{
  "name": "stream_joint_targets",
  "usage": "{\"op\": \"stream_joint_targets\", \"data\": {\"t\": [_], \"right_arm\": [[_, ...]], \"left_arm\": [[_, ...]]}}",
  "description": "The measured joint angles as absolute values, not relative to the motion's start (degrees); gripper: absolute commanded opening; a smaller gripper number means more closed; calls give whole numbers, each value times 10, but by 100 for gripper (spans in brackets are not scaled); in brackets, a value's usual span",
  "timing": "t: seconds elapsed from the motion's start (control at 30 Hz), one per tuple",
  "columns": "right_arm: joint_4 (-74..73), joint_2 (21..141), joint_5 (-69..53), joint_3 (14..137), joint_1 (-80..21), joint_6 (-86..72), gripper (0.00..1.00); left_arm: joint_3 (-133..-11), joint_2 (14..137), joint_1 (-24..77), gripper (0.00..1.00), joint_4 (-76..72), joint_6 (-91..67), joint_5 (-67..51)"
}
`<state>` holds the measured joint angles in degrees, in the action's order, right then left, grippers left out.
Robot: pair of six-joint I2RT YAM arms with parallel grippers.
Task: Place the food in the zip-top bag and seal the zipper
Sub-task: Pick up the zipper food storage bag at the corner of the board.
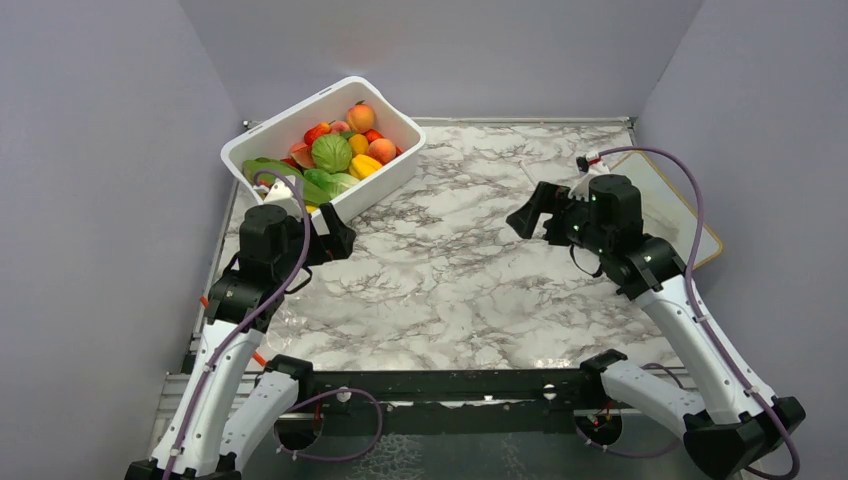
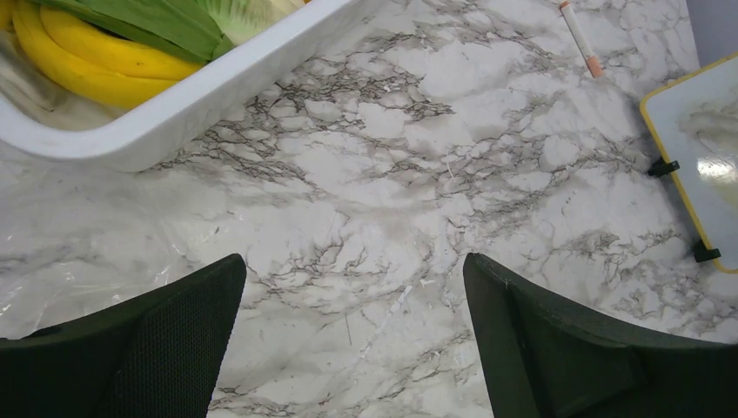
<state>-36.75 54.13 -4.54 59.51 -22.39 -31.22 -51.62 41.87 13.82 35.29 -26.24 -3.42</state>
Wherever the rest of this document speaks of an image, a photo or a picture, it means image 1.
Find white plastic bin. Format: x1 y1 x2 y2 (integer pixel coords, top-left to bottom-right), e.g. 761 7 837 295
220 76 426 222

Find small yellow mango toy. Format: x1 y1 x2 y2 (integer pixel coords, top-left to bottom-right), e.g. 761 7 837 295
348 133 369 156

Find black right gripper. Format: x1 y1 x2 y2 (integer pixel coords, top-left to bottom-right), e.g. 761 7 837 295
508 180 612 256

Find peach toy at back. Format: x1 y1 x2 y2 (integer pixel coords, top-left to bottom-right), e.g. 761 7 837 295
346 101 376 133

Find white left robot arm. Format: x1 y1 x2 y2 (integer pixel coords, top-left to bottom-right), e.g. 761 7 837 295
125 203 356 479

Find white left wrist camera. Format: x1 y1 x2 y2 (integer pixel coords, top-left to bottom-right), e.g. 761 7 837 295
263 176 299 210

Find green cabbage toy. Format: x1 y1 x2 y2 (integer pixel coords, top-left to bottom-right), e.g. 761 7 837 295
311 133 353 173

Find white marker pen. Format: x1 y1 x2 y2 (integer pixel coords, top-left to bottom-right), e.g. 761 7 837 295
518 160 537 187

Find wood framed white board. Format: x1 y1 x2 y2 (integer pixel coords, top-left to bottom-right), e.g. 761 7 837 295
603 151 697 262

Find yellow bell pepper toy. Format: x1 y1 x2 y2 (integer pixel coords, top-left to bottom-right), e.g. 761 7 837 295
348 154 383 180

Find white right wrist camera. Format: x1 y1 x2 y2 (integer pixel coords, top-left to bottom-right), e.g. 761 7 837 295
568 151 611 200

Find peach toy right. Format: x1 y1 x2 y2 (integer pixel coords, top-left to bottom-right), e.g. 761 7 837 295
367 138 398 165

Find peach toy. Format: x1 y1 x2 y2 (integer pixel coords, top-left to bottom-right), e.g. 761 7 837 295
367 138 398 165
346 101 376 133

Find green leafy vegetable toy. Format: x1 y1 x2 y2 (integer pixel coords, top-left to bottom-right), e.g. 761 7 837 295
242 157 331 207

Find watermelon slice toy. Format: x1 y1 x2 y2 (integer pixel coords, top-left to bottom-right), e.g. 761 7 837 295
289 142 316 170

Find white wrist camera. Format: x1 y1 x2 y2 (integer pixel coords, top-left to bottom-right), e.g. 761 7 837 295
263 176 299 210
568 151 611 200

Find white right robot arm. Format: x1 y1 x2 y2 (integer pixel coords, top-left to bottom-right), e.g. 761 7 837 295
506 174 806 479

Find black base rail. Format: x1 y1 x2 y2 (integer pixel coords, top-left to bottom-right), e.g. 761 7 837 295
275 368 623 444

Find light green lettuce toy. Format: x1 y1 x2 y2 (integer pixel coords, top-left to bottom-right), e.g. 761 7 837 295
303 168 360 198

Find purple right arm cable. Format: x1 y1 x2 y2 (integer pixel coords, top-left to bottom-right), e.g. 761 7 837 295
582 146 802 480

